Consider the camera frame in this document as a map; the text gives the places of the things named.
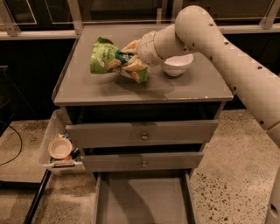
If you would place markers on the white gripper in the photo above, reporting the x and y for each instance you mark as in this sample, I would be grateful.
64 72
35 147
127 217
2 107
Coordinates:
146 48

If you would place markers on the green rice chip bag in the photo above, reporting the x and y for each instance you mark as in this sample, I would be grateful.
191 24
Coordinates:
108 58

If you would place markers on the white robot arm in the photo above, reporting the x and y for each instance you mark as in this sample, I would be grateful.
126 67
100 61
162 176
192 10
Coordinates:
194 30

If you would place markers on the grey top drawer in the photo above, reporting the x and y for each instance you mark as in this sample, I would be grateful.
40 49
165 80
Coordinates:
104 135

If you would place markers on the grey drawer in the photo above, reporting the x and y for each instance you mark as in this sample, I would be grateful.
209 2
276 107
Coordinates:
144 197
104 135
133 162

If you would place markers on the brass top drawer knob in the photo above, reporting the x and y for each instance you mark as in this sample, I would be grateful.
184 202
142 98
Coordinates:
144 136

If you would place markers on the grey drawer cabinet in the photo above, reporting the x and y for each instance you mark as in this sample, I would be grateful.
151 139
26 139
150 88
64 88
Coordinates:
198 94

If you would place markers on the grey middle drawer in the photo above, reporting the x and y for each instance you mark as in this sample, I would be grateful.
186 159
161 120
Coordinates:
133 162

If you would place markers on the grey bottom drawer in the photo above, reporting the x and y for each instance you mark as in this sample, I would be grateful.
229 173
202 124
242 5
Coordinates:
144 197

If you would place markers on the white ceramic bowl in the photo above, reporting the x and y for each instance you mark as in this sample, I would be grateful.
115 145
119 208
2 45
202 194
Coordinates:
177 65

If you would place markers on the small beige bowl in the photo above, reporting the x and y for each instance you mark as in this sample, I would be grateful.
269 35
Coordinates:
60 148

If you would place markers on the white metal rail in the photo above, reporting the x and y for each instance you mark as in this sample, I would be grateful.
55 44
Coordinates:
70 34

